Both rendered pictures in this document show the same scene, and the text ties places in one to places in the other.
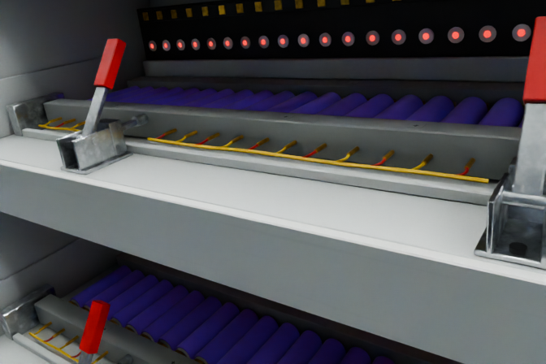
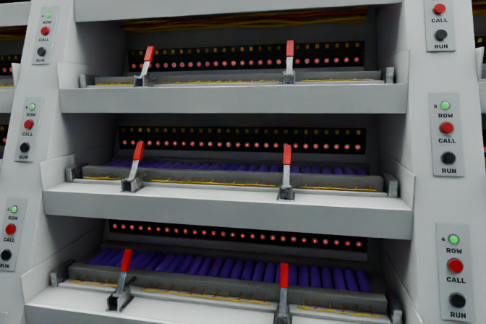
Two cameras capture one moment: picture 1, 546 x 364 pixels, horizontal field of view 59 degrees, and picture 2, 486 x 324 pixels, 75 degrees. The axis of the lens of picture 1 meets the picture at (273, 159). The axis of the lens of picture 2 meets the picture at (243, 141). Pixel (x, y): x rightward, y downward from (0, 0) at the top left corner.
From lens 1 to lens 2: 0.31 m
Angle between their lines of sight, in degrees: 27
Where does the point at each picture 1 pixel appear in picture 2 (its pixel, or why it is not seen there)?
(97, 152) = (136, 184)
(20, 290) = (58, 262)
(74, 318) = (96, 268)
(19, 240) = (60, 236)
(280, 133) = (208, 176)
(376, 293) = (252, 215)
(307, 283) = (231, 217)
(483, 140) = (272, 176)
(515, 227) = (283, 194)
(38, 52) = (77, 144)
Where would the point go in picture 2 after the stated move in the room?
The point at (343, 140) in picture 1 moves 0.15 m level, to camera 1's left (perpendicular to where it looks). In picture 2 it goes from (231, 178) to (145, 171)
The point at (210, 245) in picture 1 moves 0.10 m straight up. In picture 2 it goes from (195, 211) to (200, 150)
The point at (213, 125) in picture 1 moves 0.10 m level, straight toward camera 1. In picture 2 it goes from (179, 174) to (201, 172)
